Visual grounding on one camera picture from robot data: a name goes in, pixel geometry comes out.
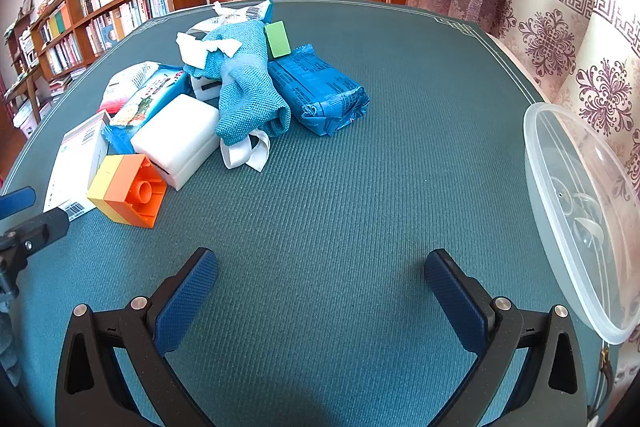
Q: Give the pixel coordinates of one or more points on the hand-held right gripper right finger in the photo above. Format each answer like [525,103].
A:
[456,302]

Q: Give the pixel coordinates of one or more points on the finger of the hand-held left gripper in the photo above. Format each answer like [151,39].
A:
[17,202]
[42,227]

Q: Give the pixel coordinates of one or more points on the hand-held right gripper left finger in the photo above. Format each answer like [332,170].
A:
[186,302]

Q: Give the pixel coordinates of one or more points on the white medicine box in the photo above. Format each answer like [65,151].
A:
[72,167]

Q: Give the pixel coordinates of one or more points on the clear plastic bowl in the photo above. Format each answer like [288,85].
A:
[575,217]

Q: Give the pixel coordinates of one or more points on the white plastic case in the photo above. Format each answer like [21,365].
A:
[172,139]

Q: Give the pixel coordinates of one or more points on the white and red packet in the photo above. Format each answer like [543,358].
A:
[125,84]

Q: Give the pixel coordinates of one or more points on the blue printed snack packet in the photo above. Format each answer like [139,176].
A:
[150,99]

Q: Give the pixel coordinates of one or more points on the teal woven cloth pouch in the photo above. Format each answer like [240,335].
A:
[245,92]

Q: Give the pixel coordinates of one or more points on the blue plastic packet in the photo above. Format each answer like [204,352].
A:
[320,92]

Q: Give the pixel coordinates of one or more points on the orange and yellow toy brick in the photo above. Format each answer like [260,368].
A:
[127,192]

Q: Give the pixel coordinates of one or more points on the small white plastic holder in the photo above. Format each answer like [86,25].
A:
[205,89]

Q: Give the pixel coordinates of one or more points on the crumpled white paper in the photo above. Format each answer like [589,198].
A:
[192,47]

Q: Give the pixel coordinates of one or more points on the green foam block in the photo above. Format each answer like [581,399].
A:
[278,39]

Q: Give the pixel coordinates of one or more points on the white purple patterned curtain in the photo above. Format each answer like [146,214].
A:
[550,22]

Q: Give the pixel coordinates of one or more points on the white and blue crumpled wrapper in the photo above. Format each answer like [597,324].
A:
[245,11]

